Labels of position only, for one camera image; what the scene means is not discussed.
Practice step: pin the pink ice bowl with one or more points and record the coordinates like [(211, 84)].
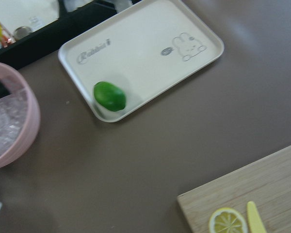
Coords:
[(19, 115)]

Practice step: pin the green lime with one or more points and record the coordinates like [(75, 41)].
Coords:
[(109, 96)]

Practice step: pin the cream rabbit tray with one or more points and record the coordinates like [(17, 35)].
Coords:
[(143, 50)]

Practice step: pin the wooden cutting board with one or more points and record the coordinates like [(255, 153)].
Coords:
[(266, 182)]

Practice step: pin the yellow plastic knife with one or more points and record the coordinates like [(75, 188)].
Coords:
[(254, 220)]

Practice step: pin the lemon slice near handle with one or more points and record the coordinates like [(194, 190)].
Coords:
[(227, 220)]

